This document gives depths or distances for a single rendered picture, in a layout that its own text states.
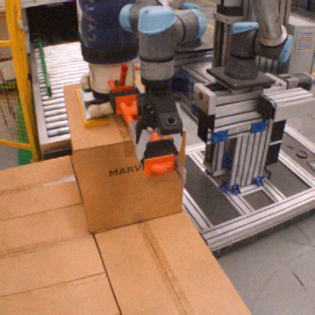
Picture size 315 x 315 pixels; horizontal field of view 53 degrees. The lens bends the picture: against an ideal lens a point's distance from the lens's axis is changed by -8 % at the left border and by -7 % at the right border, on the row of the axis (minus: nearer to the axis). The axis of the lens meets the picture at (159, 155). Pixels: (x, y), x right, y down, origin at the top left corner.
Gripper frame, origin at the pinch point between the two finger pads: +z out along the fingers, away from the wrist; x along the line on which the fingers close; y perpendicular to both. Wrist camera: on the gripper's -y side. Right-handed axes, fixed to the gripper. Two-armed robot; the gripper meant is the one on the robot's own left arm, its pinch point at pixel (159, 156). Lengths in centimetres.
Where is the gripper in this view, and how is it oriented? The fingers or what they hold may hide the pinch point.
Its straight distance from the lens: 83.2
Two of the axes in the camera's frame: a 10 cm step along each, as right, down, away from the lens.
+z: 0.0, 8.3, 5.6
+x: -9.5, 1.7, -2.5
